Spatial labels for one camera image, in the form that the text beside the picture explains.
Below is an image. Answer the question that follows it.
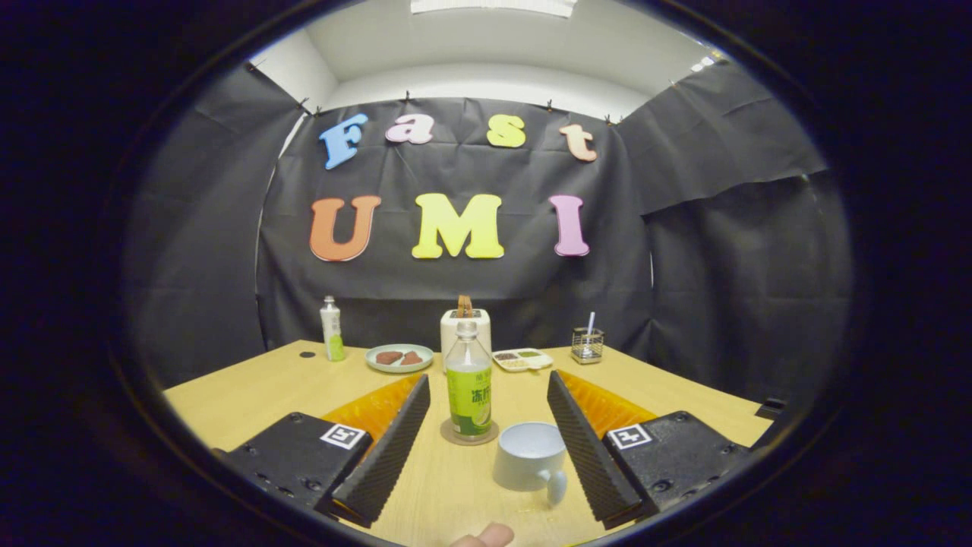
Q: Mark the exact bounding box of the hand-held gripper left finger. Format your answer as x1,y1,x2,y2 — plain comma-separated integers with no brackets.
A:
219,372,431,527

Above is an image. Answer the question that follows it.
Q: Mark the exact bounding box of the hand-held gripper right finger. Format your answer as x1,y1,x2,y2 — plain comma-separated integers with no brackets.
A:
546,369,760,531

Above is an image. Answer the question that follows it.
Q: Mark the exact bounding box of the white cup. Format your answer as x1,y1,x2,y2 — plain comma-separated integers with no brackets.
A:
492,422,568,508

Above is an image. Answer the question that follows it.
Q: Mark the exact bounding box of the round brown coaster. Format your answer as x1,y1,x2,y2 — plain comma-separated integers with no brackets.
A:
440,418,500,447

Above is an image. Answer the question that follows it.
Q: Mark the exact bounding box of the clear green label juice bottle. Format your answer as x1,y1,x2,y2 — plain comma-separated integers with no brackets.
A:
444,321,494,440

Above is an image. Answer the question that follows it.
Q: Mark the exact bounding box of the white green slim bottle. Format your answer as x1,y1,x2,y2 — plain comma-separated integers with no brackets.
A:
320,296,346,362

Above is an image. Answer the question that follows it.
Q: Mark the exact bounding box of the pale green plate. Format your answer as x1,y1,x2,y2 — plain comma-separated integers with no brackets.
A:
365,344,434,374

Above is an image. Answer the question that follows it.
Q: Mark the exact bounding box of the white divided snack tray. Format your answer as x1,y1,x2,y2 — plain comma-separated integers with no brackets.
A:
492,348,554,372

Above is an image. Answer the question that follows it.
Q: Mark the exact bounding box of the white toaster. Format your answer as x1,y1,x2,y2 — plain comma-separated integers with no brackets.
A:
440,308,492,359

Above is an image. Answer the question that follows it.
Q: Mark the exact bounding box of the wooden table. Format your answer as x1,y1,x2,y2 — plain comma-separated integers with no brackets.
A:
163,340,775,547

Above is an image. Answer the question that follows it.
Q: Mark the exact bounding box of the long ceiling light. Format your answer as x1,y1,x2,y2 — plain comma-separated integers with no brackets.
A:
410,0,578,17

